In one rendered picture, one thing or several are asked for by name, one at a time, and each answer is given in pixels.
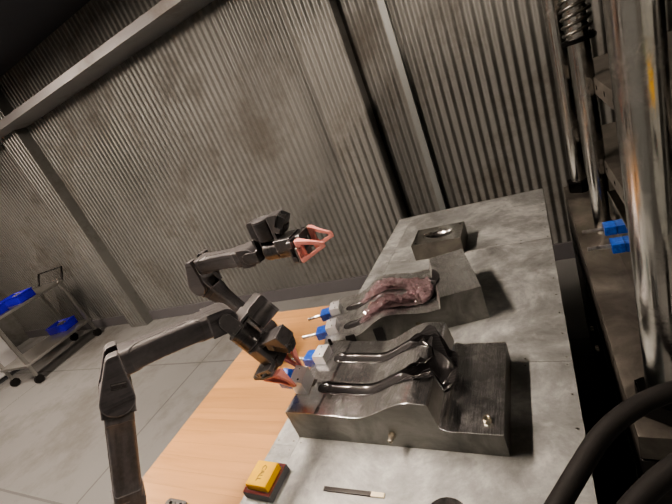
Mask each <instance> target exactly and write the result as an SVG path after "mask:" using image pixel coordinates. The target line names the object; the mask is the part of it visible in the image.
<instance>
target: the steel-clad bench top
mask: <svg viewBox="0 0 672 504"><path fill-rule="evenodd" d="M463 221H464V222H465V226H466V230H467V233H468V239H467V244H466V249H465V255H466V257H467V259H468V261H469V263H470V265H471V267H472V269H473V271H474V273H475V275H476V277H477V279H478V281H479V283H480V286H481V288H482V292H483V296H484V299H485V303H486V306H487V310H488V313H489V318H486V319H482V320H478V321H474V322H470V323H466V324H462V325H458V326H454V327H450V328H448V329H449V331H450V333H451V335H452V337H453V339H454V341H455V342H457V343H461V344H470V343H492V342H506V344H507V348H508V351H509V355H510V359H511V451H510V457H506V456H496V455H485V454H474V453H464V452H453V451H442V450H432V449H421V448H410V447H400V446H389V445H378V444H367V443H357V442H346V441H335V440H325V439H314V438H303V437H299V436H298V434H297V432H296V430H295V429H294V427H293V425H292V423H291V422H290V420H289V418H288V419H287V421H286V422H285V424H284V426H283V428H282V429H281V431H280V433H279V435H278V437H277V438H276V440H275V442H274V444H273V445H272V447H271V449H270V451H269V453H268V454H267V456H266V458H265V460H264V461H269V462H276V463H283V464H287V466H288V467H289V469H290V470H289V472H288V474H287V476H286V478H285V480H284V482H283V484H282V486H281V488H280V490H279V492H278V494H277V496H276V498H275V500H274V502H273V503H270V502H265V501H261V500H256V499H251V498H247V497H246V496H245V495H244V497H243V499H242V500H241V502H240V504H431V503H432V502H433V501H435V500H436V499H439V498H442V497H451V498H455V499H457V500H459V501H461V502H462V503H463V504H544V502H545V501H546V499H547V497H548V496H549V494H550V492H551V491H552V489H553V487H554V486H555V484H556V483H557V481H558V479H559V478H560V476H561V474H562V473H563V471H564V469H565V468H566V466H567V465H568V463H569V461H570V460H571V458H572V456H573V455H574V453H575V451H576V450H577V448H578V447H579V445H580V444H581V442H582V441H583V439H584V438H585V436H586V434H585V428H584V423H583V417H582V411H581V406H580V400H579V394H578V388H577V383H576V377H575V371H574V366H573V360H572V354H571V348H570V343H569V337H568V331H567V325H566V320H565V314H564V308H563V303H562V297H561V291H560V285H559V280H558V274H557V268H556V262H555V257H554V251H553V245H552V240H551V234H550V228H549V222H548V217H547V211H546V205H545V200H544V194H543V188H541V189H537V190H532V191H527V192H523V193H518V194H514V195H509V196H505V197H500V198H495V199H491V200H486V201H482V202H477V203H473V204H468V205H463V206H459V207H454V208H450V209H445V210H441V211H436V212H431V213H427V214H422V215H418V216H413V217H408V218H404V219H400V220H399V222H398V224H397V226H396V227H395V229H394V231H393V233H392V234H391V236H390V238H389V240H388V241H387V243H386V245H385V247H384V249H383V250H382V252H381V254H380V256H379V257H378V259H377V261H376V263H375V265H374V266H373V268H372V270H371V272H370V273H369V275H368V277H367V279H366V280H365V282H364V284H363V286H362V288H361V289H360V291H359V293H361V292H363V291H364V290H365V289H367V288H368V287H369V286H370V285H371V284H372V283H373V282H374V281H375V280H376V279H378V278H379V277H381V276H384V275H388V274H397V273H413V272H419V271H423V270H426V269H429V259H423V260H417V261H416V259H415V256H414V254H413V251H412V248H411V245H412V243H413V241H414V238H415V236H416V234H417V232H418V230H422V229H428V228H433V227H438V226H443V225H448V224H453V223H458V222H463ZM359 293H358V294H359ZM324 486H329V487H338V488H347V489H355V490H364V491H373V492H382V493H385V496H384V498H376V497H368V496H360V495H352V494H344V493H336V492H327V491H323V489H324Z"/></svg>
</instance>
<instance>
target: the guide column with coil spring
mask: <svg viewBox="0 0 672 504"><path fill-rule="evenodd" d="M577 1H579V0H568V1H567V2H565V3H563V4H562V9H564V8H565V7H567V6H569V5H571V4H573V3H575V2H577ZM585 6H586V1H584V2H583V3H581V4H579V5H577V6H575V7H573V8H571V9H569V10H567V11H565V12H563V17H566V16H568V15H570V14H572V13H574V12H576V11H578V10H580V9H582V8H583V7H585ZM586 15H587V10H585V11H583V12H581V13H579V14H577V15H575V16H573V17H571V18H569V19H567V20H565V21H564V23H565V26H566V25H568V24H570V23H572V22H574V21H576V20H578V19H580V18H582V17H584V16H586ZM588 23H589V22H588V18H587V19H585V20H583V21H581V22H579V23H577V24H575V25H573V26H571V27H569V28H567V29H565V30H566V34H567V33H570V32H572V31H574V30H576V29H578V28H580V27H582V26H584V25H586V24H588ZM589 33H590V30H589V27H587V28H585V29H583V30H581V31H579V32H577V33H575V34H573V35H571V36H568V37H567V41H570V40H574V39H577V38H579V37H582V36H584V35H587V34H589ZM568 51H569V58H570V64H571V71H572V78H573V85H574V92H575V98H576V105H577V112H578V119H579V126H580V132H581V139H582V146H583V153H584V160H585V167H586V173H587V180H588V187H589V194H590V201H591V207H592V214H593V221H594V228H601V227H602V222H606V221H611V218H610V210H609V202H608V195H607V191H610V189H609V181H608V177H607V175H606V173H605V166H604V159H605V149H604V141H603V133H602V125H601V117H600V109H599V101H598V96H597V95H596V94H595V88H594V80H593V77H594V76H595V70H594V62H593V54H592V46H591V38H590V39H588V40H585V41H583V42H580V43H577V44H574V45H571V46H568Z"/></svg>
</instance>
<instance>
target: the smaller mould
mask: <svg viewBox="0 0 672 504"><path fill-rule="evenodd" d="M467 239H468V233H467V230H466V226H465V222H464V221H463V222H458V223H453V224H448V225H443V226H438V227H433V228H428V229H422V230H418V232H417V234H416V236H415V238H414V241H413V243H412V245H411V248H412V251H413V254H414V256H415V259H416V261H417V260H423V259H429V258H432V257H436V256H439V255H442V254H446V253H449V252H452V251H456V250H459V249H463V251H464V253H465V249H466V244H467Z"/></svg>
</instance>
